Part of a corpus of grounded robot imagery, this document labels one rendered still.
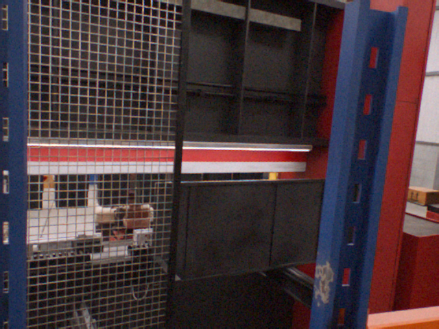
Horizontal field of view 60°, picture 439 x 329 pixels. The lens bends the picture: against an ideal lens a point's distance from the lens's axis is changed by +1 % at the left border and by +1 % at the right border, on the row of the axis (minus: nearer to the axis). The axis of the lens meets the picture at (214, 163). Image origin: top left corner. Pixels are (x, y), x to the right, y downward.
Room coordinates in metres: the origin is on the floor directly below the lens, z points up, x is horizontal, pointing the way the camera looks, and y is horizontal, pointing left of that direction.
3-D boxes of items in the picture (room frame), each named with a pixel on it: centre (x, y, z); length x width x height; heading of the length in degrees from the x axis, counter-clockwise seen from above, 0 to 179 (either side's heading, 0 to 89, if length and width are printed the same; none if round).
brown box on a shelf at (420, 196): (3.22, -1.83, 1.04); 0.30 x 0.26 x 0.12; 109
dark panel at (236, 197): (1.72, -0.27, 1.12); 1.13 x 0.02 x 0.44; 118
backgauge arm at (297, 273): (1.94, -0.40, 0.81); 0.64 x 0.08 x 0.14; 28
